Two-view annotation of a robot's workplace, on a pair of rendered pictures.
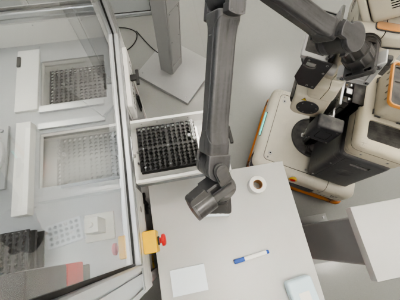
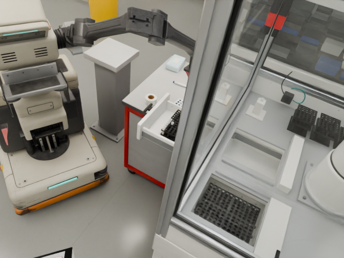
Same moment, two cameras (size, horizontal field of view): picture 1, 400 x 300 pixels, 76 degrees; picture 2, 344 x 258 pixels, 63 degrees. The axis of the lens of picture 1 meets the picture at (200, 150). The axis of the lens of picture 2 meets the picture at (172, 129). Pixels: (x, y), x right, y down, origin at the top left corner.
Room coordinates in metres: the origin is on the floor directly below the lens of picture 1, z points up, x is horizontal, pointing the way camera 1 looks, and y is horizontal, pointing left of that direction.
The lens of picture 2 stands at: (1.15, 0.63, 1.87)
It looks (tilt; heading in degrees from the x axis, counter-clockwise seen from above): 46 degrees down; 217
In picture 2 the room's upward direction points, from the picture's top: 11 degrees clockwise
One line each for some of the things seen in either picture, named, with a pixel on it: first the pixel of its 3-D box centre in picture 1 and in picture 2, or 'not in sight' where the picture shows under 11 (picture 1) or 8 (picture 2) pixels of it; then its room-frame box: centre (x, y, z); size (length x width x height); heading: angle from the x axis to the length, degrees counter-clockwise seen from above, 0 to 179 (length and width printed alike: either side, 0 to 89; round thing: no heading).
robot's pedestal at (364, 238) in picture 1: (342, 238); (113, 92); (0.12, -0.81, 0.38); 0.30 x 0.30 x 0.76; 16
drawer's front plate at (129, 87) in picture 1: (129, 83); not in sight; (0.61, 0.33, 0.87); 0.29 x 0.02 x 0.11; 17
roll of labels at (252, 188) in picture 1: (256, 185); (150, 99); (0.25, -0.25, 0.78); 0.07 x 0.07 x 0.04
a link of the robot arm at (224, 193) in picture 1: (221, 190); not in sight; (0.14, -0.07, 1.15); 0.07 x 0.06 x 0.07; 133
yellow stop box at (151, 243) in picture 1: (152, 241); not in sight; (-0.01, 0.13, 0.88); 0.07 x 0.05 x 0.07; 17
